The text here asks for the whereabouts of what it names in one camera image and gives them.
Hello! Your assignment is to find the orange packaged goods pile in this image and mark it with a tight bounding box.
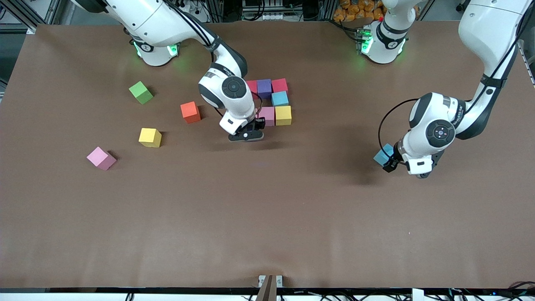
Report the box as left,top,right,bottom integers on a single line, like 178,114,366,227
334,0,387,22

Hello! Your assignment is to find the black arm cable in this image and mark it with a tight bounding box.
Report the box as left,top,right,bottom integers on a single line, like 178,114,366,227
213,93,264,118
378,0,535,164

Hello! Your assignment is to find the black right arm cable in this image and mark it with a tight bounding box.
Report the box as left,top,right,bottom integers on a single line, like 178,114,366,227
213,93,264,118

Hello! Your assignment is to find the green foam cube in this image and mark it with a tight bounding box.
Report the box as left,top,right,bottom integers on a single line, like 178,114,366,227
128,81,154,105

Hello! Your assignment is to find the pink foam cube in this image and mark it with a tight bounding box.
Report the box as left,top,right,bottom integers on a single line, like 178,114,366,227
86,146,117,171
257,107,275,127

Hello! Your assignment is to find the aluminium frame post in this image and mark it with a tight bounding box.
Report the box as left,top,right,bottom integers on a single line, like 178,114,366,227
0,0,63,35

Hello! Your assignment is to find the yellow foam cube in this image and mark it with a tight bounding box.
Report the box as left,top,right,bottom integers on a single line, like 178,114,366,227
275,106,292,126
138,128,162,148

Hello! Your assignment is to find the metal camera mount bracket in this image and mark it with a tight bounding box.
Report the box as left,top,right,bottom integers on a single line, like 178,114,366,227
256,275,283,301

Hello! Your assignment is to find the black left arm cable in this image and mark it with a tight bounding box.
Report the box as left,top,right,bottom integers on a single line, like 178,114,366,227
378,0,535,164

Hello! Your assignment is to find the orange foam cube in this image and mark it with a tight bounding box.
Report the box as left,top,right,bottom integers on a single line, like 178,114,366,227
180,101,201,124

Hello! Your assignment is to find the white rack equipment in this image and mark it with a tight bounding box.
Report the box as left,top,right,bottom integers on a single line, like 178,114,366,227
242,0,285,21

